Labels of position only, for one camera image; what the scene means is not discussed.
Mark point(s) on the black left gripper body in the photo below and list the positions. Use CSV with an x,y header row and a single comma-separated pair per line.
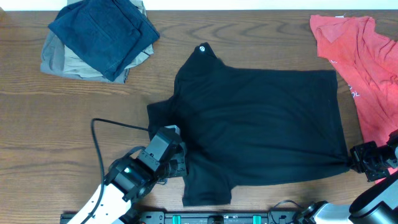
x,y
176,167

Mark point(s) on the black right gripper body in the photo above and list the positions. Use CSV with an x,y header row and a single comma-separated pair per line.
x,y
373,160

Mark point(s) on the black t-shirt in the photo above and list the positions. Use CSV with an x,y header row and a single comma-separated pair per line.
x,y
250,127

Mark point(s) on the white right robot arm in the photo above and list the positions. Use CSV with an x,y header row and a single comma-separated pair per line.
x,y
377,205

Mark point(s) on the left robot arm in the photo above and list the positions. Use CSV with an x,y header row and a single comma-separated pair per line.
x,y
129,180

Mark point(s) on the red t-shirt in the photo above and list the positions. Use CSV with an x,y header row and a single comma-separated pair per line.
x,y
367,61

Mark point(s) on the folded beige garment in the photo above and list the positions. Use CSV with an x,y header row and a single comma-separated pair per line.
x,y
77,67

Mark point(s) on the folded navy blue garment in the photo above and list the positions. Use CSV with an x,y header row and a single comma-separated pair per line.
x,y
102,34

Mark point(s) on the folded grey garment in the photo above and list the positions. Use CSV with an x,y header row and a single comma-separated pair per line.
x,y
53,57

